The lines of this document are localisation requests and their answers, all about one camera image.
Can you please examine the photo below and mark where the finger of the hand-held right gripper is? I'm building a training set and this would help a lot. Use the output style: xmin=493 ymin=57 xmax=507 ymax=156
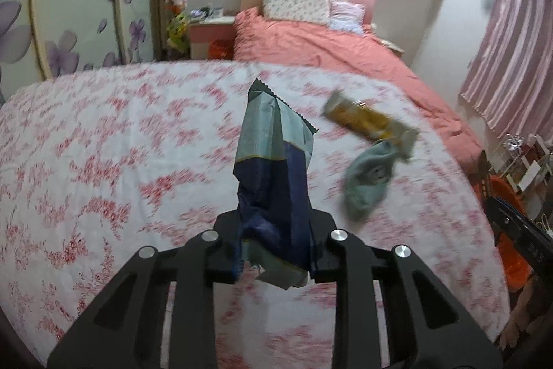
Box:
xmin=477 ymin=150 xmax=527 ymax=255

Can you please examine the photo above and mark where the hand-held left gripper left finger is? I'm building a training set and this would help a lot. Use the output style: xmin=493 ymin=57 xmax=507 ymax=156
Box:
xmin=47 ymin=210 xmax=243 ymax=369

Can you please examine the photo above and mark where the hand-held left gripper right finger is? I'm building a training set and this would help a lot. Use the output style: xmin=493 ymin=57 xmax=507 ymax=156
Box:
xmin=308 ymin=210 xmax=504 ymax=369

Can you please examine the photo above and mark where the blue grey snack packet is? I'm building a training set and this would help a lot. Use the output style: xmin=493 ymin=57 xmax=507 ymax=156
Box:
xmin=233 ymin=79 xmax=319 ymax=290

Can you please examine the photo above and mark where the person's right hand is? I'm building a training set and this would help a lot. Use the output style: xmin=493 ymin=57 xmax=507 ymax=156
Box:
xmin=502 ymin=277 xmax=546 ymax=351

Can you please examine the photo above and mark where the light green snack packet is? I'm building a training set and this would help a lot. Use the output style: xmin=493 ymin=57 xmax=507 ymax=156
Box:
xmin=343 ymin=140 xmax=401 ymax=223

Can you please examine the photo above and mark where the yellow white snack wrapper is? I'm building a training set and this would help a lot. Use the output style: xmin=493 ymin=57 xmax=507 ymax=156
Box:
xmin=323 ymin=89 xmax=421 ymax=161

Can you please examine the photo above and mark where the pink floral bedsheet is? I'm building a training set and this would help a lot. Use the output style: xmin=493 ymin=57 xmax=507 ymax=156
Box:
xmin=0 ymin=60 xmax=511 ymax=369

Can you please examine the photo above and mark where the pink striped curtain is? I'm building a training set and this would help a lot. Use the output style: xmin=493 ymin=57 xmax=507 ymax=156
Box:
xmin=459 ymin=0 xmax=553 ymax=141

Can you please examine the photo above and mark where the pink duvet bed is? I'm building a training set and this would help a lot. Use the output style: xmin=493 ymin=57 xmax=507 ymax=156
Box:
xmin=233 ymin=6 xmax=485 ymax=172

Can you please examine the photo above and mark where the orange bag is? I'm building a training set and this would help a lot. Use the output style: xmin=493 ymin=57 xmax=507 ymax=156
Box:
xmin=207 ymin=39 xmax=234 ymax=61

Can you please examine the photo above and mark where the pink white nightstand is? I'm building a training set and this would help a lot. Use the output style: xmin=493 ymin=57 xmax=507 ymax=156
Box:
xmin=189 ymin=15 xmax=236 ymax=59

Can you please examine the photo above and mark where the cream bedside table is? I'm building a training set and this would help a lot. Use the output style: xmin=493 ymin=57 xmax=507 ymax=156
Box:
xmin=380 ymin=38 xmax=406 ymax=59

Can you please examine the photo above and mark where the yellow green toy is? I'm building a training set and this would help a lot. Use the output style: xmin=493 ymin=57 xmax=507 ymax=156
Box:
xmin=166 ymin=12 xmax=191 ymax=52

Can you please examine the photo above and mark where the pink striped pillow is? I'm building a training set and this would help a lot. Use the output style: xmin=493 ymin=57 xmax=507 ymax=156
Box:
xmin=330 ymin=0 xmax=366 ymax=34

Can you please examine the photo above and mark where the white floral pillow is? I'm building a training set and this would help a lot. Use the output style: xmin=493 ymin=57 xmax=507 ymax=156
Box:
xmin=262 ymin=0 xmax=333 ymax=26

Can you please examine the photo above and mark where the white wire rack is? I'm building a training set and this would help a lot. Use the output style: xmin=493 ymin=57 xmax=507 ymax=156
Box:
xmin=493 ymin=131 xmax=553 ymax=219

